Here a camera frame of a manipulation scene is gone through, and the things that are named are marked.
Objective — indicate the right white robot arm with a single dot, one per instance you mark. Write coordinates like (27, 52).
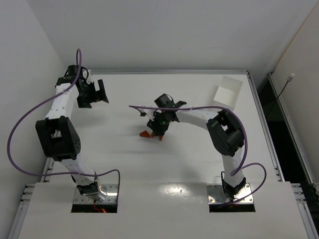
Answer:
(225, 129)

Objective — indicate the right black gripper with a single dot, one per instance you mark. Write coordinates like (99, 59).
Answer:
(156, 129)

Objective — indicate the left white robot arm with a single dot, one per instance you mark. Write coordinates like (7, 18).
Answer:
(59, 138)

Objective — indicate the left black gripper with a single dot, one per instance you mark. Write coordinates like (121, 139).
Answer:
(100, 90)

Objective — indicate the white perforated box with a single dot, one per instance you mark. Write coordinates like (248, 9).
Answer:
(227, 93)

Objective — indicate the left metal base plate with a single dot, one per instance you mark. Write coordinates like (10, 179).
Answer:
(102, 194)

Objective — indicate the red-brown triangle block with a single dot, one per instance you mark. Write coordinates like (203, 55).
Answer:
(145, 134)

